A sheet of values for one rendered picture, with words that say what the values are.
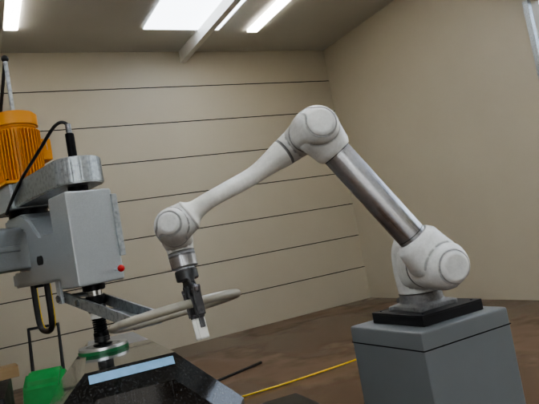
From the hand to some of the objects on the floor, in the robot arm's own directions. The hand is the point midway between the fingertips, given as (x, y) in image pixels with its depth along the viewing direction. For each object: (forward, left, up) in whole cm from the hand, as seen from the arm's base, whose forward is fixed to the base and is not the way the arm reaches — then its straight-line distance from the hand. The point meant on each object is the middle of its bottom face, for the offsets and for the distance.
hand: (200, 329), depth 187 cm
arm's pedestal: (-79, +17, -93) cm, 123 cm away
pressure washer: (+33, -239, -94) cm, 259 cm away
